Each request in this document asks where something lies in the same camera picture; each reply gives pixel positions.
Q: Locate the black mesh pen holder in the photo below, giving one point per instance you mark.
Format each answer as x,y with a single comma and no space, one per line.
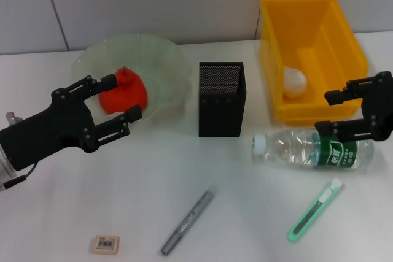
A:
221,114

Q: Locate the mint green utility knife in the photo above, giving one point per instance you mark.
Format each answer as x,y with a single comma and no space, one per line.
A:
310,216

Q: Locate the small silver left wrist plug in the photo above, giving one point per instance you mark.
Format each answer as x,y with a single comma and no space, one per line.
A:
13,117

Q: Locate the clear green-label water bottle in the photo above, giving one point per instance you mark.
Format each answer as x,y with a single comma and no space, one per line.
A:
285,148

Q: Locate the grey marker pen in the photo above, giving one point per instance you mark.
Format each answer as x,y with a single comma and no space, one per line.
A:
190,220

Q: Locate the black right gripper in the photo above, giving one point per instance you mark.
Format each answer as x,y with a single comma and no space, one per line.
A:
380,108

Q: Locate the beige eraser with barcode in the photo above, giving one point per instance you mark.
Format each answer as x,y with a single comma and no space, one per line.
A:
106,245

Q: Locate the yellow plastic storage bin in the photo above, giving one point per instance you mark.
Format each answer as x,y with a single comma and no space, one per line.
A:
322,29

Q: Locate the wavy clear glass fruit plate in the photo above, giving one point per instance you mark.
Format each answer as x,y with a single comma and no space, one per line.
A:
159,59

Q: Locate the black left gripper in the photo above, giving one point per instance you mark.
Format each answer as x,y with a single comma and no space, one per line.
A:
46,133

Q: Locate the white paper ball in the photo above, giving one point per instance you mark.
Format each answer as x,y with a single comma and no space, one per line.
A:
294,82

